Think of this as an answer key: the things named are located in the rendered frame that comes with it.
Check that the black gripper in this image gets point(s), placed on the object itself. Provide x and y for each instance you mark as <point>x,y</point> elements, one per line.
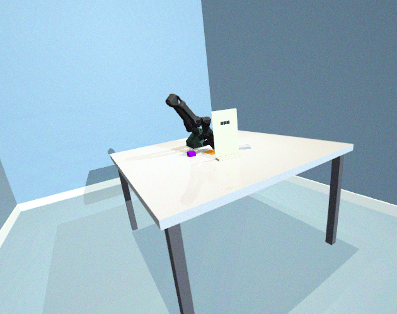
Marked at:
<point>209,139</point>

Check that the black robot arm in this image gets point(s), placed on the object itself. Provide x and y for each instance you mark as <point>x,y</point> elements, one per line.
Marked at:
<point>190,120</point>

